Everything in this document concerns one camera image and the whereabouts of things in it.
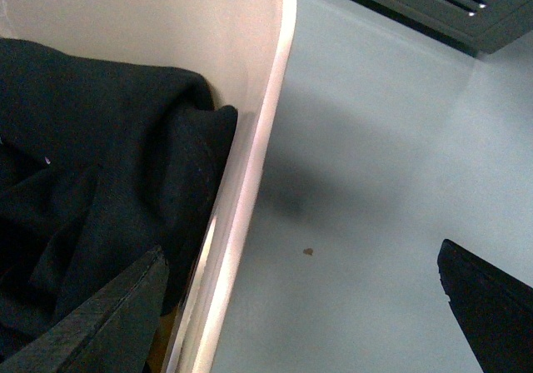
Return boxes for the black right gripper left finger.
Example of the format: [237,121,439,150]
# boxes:
[1,246,169,372]

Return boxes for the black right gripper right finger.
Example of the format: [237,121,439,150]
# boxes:
[437,239,532,372]

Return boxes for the beige plastic laundry hamper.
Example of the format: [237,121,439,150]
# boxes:
[1,0,296,372]

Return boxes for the black printed clothes in hamper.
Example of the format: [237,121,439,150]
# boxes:
[1,38,238,359]

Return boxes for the grey tumble dryer body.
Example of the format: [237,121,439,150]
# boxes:
[352,0,532,55]

